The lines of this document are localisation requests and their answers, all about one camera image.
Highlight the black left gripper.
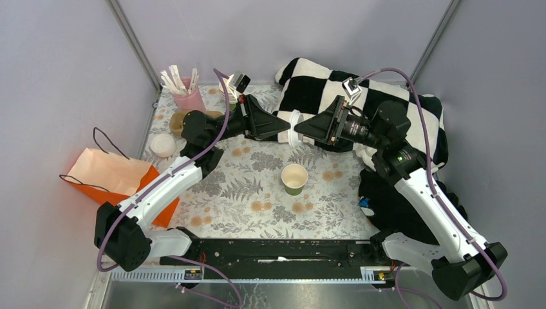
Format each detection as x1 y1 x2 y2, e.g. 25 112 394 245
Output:
207 94 292 145

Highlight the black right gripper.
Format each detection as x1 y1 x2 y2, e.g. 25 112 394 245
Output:
294 95 386 150

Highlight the green paper coffee cup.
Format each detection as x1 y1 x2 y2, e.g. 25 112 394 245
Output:
281 164 308 196

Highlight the white plastic cup lid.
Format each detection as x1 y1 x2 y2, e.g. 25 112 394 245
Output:
287 109 304 147

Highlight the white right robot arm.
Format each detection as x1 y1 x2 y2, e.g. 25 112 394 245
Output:
294 96 507 301

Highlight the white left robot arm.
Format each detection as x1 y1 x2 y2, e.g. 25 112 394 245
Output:
94 95 291 272

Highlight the black white checkered blanket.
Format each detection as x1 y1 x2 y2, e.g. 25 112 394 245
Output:
272 57 449 172

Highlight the stack of green paper cups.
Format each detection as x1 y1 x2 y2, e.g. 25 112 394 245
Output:
218 78 238 111

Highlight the pink straw holder cup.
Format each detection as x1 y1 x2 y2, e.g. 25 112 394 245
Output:
171 86 207 112

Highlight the floral patterned table mat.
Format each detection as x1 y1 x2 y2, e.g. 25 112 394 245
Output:
119 84 381 241

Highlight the brown cardboard cup carrier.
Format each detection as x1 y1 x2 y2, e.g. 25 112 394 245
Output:
169 110 224 138

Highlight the black cloth bundle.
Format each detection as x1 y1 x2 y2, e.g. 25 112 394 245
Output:
358 164 468 244

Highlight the orange paper bag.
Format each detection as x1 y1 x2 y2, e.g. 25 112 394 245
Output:
59 127 160 205

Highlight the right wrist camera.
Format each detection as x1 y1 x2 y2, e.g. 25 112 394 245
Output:
342 77 364 107

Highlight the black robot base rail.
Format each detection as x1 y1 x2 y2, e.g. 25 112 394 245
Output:
184 238 401 281

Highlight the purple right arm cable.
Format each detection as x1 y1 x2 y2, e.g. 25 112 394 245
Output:
358 67 509 309

